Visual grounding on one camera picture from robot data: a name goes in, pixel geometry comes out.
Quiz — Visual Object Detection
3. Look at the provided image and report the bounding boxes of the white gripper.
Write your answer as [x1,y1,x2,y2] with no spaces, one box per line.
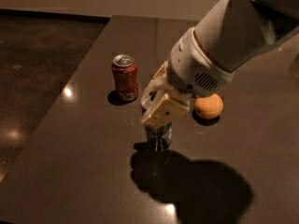
[141,27,235,128]

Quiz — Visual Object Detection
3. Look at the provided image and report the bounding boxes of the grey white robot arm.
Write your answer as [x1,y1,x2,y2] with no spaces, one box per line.
[141,0,299,128]

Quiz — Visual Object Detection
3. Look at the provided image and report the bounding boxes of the red coke can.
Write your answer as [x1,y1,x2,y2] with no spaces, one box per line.
[111,54,138,102]

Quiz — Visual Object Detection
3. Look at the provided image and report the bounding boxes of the orange fruit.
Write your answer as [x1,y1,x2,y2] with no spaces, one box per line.
[194,94,223,120]

